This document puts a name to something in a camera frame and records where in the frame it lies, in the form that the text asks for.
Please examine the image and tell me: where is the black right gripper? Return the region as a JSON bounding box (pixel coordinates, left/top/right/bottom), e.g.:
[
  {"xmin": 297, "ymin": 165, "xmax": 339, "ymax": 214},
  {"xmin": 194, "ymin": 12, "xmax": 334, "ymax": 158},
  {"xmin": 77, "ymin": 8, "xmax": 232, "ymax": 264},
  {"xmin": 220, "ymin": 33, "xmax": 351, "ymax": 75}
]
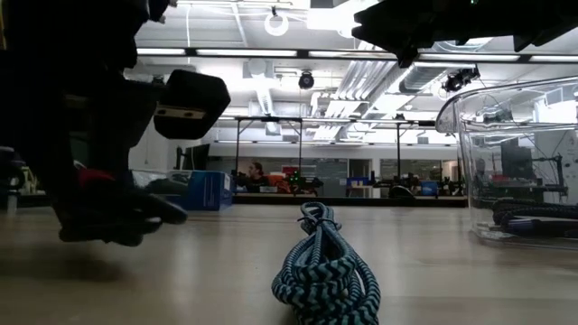
[{"xmin": 351, "ymin": 0, "xmax": 578, "ymax": 69}]

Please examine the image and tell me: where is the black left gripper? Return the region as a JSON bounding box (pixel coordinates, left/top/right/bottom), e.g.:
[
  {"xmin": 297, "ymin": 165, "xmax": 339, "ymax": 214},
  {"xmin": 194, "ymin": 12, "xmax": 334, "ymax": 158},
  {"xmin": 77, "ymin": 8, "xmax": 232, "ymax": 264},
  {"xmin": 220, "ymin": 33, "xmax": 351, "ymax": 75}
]
[{"xmin": 0, "ymin": 58, "xmax": 157, "ymax": 231}]

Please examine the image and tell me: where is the black cable with red strap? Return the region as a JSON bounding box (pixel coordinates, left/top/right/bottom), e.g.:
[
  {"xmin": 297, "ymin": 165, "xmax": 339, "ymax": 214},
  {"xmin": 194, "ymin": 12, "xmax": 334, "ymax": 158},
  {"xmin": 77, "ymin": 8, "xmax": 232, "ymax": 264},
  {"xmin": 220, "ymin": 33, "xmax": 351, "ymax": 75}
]
[{"xmin": 57, "ymin": 167, "xmax": 189, "ymax": 248}]

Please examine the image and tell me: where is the clear plastic container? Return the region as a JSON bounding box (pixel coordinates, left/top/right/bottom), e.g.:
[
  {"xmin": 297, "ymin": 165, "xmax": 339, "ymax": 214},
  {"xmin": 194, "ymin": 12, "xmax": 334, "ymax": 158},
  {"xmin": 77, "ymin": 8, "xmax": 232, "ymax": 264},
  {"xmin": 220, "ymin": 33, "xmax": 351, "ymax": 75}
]
[{"xmin": 435, "ymin": 75, "xmax": 578, "ymax": 250}]

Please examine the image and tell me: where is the dark blue braided cable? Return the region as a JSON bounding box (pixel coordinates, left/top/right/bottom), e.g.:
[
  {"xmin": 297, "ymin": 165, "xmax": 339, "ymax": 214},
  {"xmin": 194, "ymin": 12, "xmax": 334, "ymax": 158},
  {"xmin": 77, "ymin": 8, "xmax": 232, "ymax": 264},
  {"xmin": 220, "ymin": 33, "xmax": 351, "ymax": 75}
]
[{"xmin": 490, "ymin": 197, "xmax": 578, "ymax": 239}]

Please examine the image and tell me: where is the teal braided USB-C cable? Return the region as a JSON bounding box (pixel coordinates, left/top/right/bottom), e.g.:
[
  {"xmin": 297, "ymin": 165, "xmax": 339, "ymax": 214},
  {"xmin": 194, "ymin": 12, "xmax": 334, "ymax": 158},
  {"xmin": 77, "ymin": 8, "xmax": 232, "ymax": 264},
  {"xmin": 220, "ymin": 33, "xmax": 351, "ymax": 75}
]
[{"xmin": 270, "ymin": 201, "xmax": 381, "ymax": 325}]

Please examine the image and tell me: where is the blue game controller box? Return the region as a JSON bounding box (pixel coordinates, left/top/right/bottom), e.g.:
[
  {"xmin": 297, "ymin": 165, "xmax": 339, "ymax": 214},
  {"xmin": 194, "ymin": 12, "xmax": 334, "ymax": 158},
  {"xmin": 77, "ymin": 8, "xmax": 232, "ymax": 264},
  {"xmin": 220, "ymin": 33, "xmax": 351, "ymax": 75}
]
[{"xmin": 130, "ymin": 169, "xmax": 234, "ymax": 212}]

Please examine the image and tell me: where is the black computer monitor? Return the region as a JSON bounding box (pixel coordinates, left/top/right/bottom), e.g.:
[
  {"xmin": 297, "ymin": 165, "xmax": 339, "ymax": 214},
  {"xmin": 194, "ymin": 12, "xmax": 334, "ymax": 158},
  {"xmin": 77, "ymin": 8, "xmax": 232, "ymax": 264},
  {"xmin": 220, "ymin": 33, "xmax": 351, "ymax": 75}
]
[{"xmin": 174, "ymin": 143, "xmax": 211, "ymax": 172}]

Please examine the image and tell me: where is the long ceiling light bar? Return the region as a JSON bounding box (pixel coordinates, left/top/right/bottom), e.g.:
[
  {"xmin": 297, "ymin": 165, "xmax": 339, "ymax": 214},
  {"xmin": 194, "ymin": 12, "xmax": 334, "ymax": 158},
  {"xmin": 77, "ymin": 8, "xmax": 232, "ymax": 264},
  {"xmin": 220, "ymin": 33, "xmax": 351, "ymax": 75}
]
[{"xmin": 135, "ymin": 47, "xmax": 578, "ymax": 63}]

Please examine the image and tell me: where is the person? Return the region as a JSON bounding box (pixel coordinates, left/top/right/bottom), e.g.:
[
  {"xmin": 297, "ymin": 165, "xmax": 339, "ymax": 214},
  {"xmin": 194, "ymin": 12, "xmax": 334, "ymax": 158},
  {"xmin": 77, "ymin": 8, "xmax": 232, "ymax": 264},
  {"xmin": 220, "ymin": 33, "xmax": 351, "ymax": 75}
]
[{"xmin": 247, "ymin": 162, "xmax": 272, "ymax": 193}]

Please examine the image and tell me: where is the black background table frame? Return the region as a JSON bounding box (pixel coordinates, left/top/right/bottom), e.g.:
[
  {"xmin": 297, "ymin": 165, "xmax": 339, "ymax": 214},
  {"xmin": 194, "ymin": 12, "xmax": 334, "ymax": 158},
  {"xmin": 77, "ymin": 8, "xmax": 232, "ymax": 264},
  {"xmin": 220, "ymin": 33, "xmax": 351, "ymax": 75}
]
[
  {"xmin": 395, "ymin": 119, "xmax": 460, "ymax": 195},
  {"xmin": 233, "ymin": 116, "xmax": 304, "ymax": 195}
]

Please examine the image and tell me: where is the white ceiling ring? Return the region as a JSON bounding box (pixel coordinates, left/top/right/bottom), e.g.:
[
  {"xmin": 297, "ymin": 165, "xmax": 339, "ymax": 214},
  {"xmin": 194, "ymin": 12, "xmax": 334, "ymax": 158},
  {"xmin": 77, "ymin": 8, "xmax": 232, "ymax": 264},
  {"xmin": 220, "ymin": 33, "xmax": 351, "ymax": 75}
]
[{"xmin": 264, "ymin": 12, "xmax": 290, "ymax": 37}]

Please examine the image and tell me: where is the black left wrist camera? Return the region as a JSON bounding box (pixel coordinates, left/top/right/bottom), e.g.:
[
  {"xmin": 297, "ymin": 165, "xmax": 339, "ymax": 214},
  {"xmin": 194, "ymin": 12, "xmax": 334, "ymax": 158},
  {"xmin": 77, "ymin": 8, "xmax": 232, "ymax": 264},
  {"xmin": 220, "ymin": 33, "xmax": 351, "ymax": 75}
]
[{"xmin": 153, "ymin": 70, "xmax": 232, "ymax": 140}]

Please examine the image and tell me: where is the black metal table frame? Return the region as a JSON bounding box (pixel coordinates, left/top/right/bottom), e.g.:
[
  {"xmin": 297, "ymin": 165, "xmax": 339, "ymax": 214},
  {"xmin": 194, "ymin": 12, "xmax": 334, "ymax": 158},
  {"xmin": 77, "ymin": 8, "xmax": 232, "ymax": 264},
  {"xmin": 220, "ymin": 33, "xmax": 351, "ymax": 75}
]
[{"xmin": 15, "ymin": 191, "xmax": 469, "ymax": 209}]

